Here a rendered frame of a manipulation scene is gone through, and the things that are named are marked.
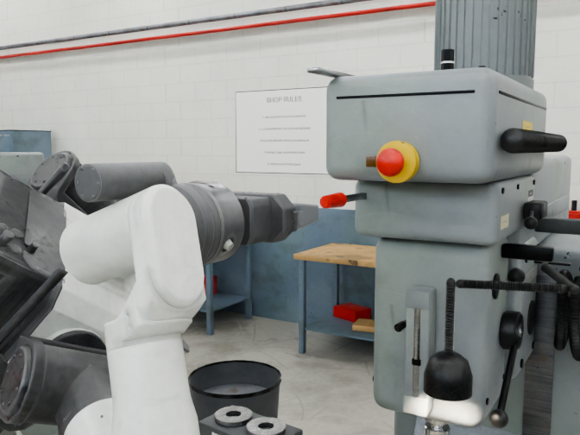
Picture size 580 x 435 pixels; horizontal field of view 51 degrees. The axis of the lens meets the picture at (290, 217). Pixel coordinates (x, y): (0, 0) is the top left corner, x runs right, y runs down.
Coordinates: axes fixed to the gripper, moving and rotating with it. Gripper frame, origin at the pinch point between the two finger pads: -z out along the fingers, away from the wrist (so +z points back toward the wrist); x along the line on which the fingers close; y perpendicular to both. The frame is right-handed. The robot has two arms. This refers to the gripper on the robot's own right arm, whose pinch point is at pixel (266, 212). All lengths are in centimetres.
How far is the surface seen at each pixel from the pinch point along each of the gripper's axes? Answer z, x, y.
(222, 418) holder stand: -44, 41, 54
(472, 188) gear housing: -30.8, -17.5, -1.9
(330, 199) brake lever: -17.2, -0.3, -0.4
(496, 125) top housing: -23.3, -22.3, -11.1
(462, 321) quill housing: -34.3, -15.7, 20.1
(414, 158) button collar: -19.5, -12.2, -6.6
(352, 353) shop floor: -407, 175, 170
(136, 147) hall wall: -464, 483, -9
